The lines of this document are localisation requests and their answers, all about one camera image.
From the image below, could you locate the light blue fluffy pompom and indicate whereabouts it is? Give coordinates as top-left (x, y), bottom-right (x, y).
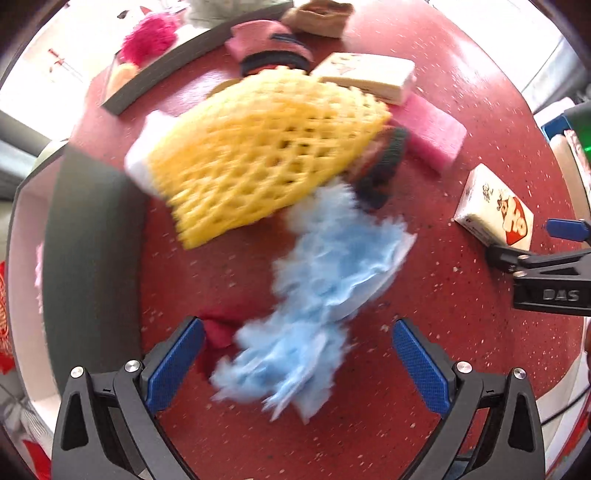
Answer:
top-left (210, 178), bottom-right (416, 423)

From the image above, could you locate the grey box lid tray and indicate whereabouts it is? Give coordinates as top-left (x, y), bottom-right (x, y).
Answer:
top-left (99, 0), bottom-right (296, 116)

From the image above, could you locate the yellow foam fruit net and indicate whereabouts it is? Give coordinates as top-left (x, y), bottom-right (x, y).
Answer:
top-left (148, 71), bottom-right (393, 250)

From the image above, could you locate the striped knit sock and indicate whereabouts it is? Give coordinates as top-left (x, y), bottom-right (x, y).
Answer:
top-left (342, 124), bottom-right (409, 210)

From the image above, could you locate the white printed tissue pack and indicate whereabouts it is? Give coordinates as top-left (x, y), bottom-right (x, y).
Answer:
top-left (454, 163), bottom-right (535, 252)

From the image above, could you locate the pink knit sock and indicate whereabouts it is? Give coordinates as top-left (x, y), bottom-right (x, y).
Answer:
top-left (225, 19), bottom-right (315, 77)

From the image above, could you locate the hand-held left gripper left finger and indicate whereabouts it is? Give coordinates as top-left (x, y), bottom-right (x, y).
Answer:
top-left (51, 316), bottom-right (206, 480)

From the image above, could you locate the orange yarn ball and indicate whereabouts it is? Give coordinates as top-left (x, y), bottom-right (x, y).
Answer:
top-left (105, 60), bottom-right (139, 95)

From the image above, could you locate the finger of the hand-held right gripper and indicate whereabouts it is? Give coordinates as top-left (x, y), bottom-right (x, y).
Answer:
top-left (546, 219), bottom-right (591, 241)
top-left (485, 244), bottom-right (591, 278)

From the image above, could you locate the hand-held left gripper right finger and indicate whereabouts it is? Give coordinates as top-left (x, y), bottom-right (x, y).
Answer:
top-left (392, 318), bottom-right (548, 480)

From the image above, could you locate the pale green bath pouf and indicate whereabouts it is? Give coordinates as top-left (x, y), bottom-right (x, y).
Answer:
top-left (187, 0), bottom-right (245, 28)

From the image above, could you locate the pink sponge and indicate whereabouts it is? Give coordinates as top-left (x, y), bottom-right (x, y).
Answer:
top-left (390, 92), bottom-right (467, 174)

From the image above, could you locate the white plastic bag bundle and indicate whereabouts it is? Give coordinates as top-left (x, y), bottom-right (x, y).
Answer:
top-left (124, 111), bottom-right (185, 195)

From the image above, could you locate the dark red yarn ball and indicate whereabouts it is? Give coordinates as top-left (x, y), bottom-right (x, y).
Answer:
top-left (194, 314), bottom-right (241, 379)

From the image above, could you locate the magenta fluffy pompom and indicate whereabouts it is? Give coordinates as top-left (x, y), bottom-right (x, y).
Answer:
top-left (121, 13), bottom-right (178, 65)

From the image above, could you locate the brown knit pouch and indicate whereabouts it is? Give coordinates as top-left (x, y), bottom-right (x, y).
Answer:
top-left (280, 0), bottom-right (355, 38)

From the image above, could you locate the grey cardboard box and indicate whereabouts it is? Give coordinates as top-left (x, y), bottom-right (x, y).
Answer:
top-left (7, 138), bottom-right (148, 444)

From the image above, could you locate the cream printed tissue pack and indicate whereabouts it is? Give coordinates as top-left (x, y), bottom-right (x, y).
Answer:
top-left (310, 52), bottom-right (416, 106)

